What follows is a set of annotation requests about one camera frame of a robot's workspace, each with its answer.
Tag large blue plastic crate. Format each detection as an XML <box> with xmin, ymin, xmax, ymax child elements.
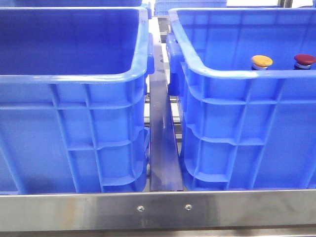
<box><xmin>0</xmin><ymin>7</ymin><xmax>155</xmax><ymax>195</ymax></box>

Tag yellow push button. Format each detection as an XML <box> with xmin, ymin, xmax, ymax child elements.
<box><xmin>251</xmin><ymin>55</ymin><xmax>274</xmax><ymax>71</ymax></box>

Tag red push button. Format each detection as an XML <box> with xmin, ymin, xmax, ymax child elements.
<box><xmin>294</xmin><ymin>54</ymin><xmax>316</xmax><ymax>70</ymax></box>

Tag steel front rail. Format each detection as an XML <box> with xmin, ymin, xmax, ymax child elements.
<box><xmin>0</xmin><ymin>190</ymin><xmax>316</xmax><ymax>232</ymax></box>

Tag blue crate at right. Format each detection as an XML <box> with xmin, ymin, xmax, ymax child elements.
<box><xmin>167</xmin><ymin>8</ymin><xmax>316</xmax><ymax>191</ymax></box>

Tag blue crate at left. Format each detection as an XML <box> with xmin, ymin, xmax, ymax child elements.
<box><xmin>0</xmin><ymin>0</ymin><xmax>152</xmax><ymax>19</ymax></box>

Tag far blue crate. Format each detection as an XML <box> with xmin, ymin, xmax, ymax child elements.
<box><xmin>154</xmin><ymin>0</ymin><xmax>227</xmax><ymax>16</ymax></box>

